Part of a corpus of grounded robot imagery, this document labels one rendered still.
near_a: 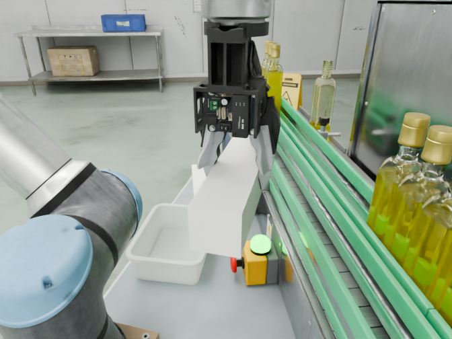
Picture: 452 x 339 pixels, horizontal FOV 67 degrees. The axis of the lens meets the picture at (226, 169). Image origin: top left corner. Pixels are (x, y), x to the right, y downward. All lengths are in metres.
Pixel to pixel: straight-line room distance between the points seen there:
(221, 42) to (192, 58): 5.83
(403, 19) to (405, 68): 0.11
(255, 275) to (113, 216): 0.37
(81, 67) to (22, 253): 5.39
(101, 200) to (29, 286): 0.16
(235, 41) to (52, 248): 0.30
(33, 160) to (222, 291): 0.46
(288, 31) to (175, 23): 1.92
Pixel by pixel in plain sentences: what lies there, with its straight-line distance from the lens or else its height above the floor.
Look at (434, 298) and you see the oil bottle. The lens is 0.54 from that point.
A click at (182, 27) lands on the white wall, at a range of 6.14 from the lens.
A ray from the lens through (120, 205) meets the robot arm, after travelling 0.53.
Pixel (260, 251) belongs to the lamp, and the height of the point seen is 0.84.
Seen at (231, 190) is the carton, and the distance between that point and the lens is 0.41.
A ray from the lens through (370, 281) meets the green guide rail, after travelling 0.60.
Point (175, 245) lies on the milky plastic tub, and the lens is 0.90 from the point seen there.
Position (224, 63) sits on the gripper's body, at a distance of 0.36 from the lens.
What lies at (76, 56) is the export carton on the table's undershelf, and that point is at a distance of 5.78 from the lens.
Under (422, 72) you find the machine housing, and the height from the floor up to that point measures 1.17.
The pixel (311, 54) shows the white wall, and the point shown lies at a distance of 6.56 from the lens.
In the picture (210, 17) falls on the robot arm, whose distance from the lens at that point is 0.38.
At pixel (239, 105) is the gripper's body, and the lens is 0.37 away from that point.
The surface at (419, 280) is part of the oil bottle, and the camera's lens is 0.55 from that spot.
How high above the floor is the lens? 1.31
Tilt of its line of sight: 27 degrees down
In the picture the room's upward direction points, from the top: straight up
